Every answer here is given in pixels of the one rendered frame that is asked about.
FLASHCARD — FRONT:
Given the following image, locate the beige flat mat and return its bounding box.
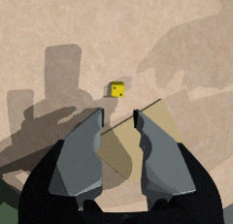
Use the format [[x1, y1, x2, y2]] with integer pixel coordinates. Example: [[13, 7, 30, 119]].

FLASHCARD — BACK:
[[96, 99, 188, 182]]

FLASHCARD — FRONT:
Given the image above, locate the yellow die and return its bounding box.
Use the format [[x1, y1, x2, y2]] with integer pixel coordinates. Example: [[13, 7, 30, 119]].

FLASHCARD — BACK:
[[111, 81, 124, 97]]

